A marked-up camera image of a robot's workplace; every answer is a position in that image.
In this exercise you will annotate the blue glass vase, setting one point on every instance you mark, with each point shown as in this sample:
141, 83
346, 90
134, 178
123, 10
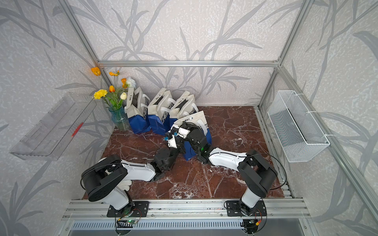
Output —
120, 119

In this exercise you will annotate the white wire basket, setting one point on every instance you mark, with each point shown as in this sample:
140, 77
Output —
299, 134

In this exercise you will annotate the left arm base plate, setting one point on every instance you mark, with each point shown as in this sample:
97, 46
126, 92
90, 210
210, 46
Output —
137, 209

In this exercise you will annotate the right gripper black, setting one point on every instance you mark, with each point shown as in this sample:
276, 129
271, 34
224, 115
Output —
190, 127

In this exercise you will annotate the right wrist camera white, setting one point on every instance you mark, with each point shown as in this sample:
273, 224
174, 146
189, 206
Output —
177, 131

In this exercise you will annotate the red item on shelf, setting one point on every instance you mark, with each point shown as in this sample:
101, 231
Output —
77, 129

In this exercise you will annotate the takeout bag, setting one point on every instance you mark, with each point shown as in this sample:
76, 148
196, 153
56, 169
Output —
137, 110
184, 106
158, 111
196, 118

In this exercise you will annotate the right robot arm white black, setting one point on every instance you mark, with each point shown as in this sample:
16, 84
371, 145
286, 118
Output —
257, 172

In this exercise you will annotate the circuit board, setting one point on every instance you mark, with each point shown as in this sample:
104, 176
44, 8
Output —
126, 223
250, 226

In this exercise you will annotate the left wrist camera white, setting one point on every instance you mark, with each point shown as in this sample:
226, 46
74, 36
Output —
170, 139

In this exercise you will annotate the white work glove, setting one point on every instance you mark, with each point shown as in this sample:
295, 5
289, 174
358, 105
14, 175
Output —
125, 185

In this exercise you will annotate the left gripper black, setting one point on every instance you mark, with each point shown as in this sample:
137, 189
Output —
180, 147

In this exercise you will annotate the aluminium front rail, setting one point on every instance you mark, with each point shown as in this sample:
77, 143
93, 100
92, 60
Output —
188, 209

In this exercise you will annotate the right circuit board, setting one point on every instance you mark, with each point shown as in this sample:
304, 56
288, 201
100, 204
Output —
250, 226

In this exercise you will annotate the aluminium frame bar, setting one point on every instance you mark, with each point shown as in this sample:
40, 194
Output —
188, 63

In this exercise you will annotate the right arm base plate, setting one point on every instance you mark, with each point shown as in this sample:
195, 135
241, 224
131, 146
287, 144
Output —
239, 209

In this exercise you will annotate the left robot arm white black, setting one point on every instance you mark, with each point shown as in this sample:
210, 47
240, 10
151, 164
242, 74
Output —
110, 179

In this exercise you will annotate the artificial flower bouquet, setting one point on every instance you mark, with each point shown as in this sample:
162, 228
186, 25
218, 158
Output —
113, 97

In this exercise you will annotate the clear plastic wall shelf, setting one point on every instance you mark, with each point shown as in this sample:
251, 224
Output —
52, 135

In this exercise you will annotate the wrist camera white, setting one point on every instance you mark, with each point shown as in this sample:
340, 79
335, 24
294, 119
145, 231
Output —
170, 139
177, 131

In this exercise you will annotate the left circuit board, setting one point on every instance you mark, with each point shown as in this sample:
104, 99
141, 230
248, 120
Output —
126, 223

